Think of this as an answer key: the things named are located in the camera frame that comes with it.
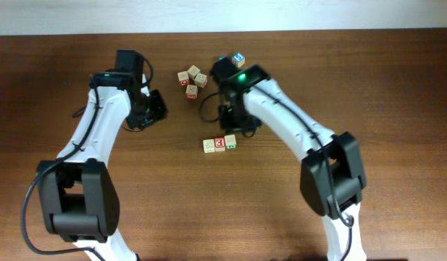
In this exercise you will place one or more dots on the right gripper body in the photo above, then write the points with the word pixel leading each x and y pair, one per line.
pixel 234 123

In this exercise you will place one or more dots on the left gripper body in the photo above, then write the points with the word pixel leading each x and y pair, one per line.
pixel 149 109

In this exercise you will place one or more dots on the wooden block green side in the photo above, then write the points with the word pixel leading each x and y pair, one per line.
pixel 230 141

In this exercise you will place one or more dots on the red letter E block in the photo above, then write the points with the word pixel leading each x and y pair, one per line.
pixel 219 144

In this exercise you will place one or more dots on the wooden block yellow O side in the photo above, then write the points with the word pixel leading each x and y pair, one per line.
pixel 208 145

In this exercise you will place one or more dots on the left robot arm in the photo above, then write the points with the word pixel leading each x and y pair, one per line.
pixel 77 196

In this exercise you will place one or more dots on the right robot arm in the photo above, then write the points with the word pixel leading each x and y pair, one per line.
pixel 332 172

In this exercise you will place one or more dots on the wooden block red bottom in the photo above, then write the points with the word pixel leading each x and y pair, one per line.
pixel 191 92

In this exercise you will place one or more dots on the wooden block red C side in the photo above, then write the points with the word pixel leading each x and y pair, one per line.
pixel 183 78

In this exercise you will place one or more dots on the plain wooden picture block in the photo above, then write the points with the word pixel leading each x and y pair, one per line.
pixel 201 80

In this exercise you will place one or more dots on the wooden block blue side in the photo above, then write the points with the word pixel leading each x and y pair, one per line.
pixel 193 71

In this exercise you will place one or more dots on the blue number 5 block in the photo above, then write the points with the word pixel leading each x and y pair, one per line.
pixel 238 59

